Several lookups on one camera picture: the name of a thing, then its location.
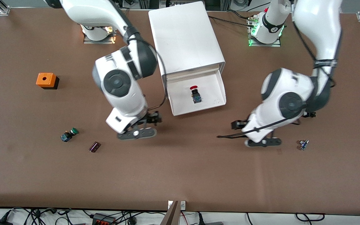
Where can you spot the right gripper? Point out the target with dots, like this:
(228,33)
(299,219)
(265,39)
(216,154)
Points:
(153,118)

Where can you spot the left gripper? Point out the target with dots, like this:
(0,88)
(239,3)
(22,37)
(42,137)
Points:
(238,124)

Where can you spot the white plastic drawer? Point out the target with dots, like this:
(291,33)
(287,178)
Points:
(192,72)
(180,100)

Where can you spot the red push button switch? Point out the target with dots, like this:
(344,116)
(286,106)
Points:
(195,95)

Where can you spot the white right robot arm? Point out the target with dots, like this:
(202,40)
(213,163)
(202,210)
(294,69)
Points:
(117,82)

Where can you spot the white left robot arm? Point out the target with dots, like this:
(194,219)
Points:
(292,103)

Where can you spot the white plastic drawer cabinet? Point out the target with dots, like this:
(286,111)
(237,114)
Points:
(186,37)

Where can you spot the dark purple small capacitor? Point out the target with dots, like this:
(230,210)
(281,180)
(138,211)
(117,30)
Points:
(94,147)

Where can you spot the small blue electronic component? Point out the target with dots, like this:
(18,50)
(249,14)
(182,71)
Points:
(303,144)

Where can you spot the black plug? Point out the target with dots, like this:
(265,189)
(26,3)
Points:
(200,220)

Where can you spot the black power strip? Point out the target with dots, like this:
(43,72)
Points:
(102,219)

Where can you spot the small black switch component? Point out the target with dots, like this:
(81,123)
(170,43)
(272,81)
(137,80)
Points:
(312,115)

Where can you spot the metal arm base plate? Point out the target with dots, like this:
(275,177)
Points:
(273,45)
(87,41)

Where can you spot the green push button switch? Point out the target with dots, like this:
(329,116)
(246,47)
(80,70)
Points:
(69,135)

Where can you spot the small white metal bracket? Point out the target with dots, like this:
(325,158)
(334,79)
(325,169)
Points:
(183,205)
(169,204)

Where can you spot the grey angled post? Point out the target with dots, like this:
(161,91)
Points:
(171,218)

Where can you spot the orange button enclosure box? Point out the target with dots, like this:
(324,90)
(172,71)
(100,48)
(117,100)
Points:
(46,79)

